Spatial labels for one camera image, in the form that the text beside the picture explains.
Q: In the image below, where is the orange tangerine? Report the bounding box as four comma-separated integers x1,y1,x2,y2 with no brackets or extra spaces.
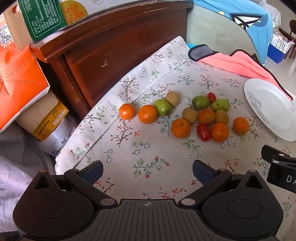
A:
233,117,250,135
197,108,216,124
171,118,191,139
211,123,229,142
119,103,136,120
138,104,158,124

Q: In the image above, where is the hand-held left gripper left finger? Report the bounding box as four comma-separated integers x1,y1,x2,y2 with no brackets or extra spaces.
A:
33,160,118,208

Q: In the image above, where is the white plastic basket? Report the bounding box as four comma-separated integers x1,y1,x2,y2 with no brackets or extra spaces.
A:
269,32,294,52

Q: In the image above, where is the white plate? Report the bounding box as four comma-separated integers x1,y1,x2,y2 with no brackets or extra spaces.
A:
244,78,296,141

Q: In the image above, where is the pink cloth with black trim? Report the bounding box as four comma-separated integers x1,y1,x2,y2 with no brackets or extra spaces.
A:
188,44,293,100

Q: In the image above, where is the green jujube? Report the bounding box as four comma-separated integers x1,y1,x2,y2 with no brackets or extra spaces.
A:
154,99,172,116
211,99,230,113
192,95,210,110

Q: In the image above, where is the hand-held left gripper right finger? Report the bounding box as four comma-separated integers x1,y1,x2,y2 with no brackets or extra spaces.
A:
179,160,264,208

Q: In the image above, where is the brown cardboard box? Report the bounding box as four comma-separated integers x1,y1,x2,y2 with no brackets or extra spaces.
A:
14,93,59,135

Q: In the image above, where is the dark wooden chair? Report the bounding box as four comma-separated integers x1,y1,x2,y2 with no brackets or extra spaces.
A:
279,20,296,59

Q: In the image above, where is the green carton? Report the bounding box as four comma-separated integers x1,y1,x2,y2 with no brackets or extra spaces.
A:
17,0,67,44

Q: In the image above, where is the white plastic bag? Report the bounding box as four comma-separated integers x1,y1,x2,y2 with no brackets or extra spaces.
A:
44,118,77,156

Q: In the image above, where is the orange cardboard box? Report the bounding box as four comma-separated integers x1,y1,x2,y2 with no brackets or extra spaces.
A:
0,5,51,133

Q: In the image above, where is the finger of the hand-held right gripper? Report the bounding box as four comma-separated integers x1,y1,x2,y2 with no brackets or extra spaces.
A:
261,145,296,163

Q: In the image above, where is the grey quilted cloth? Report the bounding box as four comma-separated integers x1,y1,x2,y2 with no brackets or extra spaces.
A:
0,123,56,232

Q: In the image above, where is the box with yellow round label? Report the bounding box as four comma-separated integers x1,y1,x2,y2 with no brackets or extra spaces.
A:
60,0,89,25

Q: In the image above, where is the table with white cloth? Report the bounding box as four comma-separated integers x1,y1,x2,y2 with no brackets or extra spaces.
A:
262,3,281,27

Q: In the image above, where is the brown kiwi fruit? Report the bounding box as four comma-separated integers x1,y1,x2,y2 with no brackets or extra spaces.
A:
215,110,229,124
182,108,198,124
166,91,180,107

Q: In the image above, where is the blue printed blanket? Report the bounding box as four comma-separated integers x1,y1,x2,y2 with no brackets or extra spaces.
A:
193,0,274,64

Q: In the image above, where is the blue plastic bin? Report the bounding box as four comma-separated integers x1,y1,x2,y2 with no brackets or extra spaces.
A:
267,43,290,63

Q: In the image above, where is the white printed carton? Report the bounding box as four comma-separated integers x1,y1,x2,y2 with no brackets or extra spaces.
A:
88,0,162,12

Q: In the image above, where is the dark wooden headboard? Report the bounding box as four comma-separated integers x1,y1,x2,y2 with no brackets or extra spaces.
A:
30,0,193,114

